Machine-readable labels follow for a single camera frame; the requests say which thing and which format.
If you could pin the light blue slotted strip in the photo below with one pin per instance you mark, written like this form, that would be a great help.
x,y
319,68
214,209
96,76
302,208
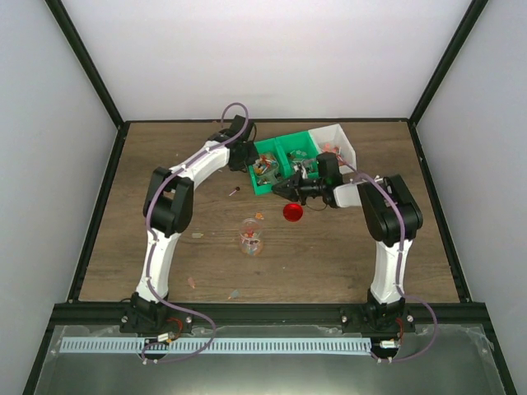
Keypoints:
x,y
250,346

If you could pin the green double candy bin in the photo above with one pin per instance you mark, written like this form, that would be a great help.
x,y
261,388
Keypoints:
x,y
276,160

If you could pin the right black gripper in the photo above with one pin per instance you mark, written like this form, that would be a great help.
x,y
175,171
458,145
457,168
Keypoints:
x,y
291,192

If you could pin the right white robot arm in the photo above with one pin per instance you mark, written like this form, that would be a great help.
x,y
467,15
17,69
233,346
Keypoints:
x,y
392,217

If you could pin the red jar lid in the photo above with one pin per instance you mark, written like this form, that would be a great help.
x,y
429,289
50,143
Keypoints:
x,y
293,212

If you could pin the white candy bin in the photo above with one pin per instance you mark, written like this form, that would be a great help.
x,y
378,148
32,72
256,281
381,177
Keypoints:
x,y
333,138

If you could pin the spilled candy near rail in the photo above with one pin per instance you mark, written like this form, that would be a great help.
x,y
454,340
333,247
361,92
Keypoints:
x,y
234,295

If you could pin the spilled dark lollipop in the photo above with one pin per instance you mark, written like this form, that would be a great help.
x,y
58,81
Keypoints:
x,y
236,190

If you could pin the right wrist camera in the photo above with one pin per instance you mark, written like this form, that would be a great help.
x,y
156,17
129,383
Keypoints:
x,y
305,167

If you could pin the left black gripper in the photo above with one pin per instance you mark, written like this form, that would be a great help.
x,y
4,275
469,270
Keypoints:
x,y
253,156

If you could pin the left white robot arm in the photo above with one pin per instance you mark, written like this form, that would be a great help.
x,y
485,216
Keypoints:
x,y
168,211

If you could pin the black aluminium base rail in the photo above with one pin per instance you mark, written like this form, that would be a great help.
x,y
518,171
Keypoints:
x,y
351,318

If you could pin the clear plastic jar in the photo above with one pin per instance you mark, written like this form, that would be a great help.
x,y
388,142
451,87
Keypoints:
x,y
251,237

